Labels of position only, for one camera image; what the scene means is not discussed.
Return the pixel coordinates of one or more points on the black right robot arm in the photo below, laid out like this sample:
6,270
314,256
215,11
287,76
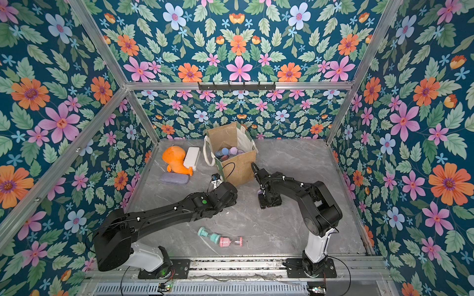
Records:
319,210

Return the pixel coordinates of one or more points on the pink hourglass front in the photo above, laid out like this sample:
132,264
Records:
228,242

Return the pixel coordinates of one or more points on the white rectangular box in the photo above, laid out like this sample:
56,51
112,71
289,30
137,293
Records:
192,157

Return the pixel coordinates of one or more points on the orange plush toy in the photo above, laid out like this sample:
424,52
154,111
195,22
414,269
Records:
174,157

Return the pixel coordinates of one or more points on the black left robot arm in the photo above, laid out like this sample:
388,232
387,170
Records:
116,241

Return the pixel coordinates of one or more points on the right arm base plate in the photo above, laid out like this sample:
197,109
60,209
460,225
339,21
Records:
304,268

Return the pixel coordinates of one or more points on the teal hourglass front left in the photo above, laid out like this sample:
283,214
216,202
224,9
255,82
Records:
206,233

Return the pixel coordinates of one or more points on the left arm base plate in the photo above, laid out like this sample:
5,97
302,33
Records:
174,268

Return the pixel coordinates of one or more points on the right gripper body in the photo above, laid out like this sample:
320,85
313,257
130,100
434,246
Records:
259,177

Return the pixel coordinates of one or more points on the black hook rail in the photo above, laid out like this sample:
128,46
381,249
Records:
237,86

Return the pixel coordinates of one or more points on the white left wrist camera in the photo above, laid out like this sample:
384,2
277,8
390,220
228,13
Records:
216,180

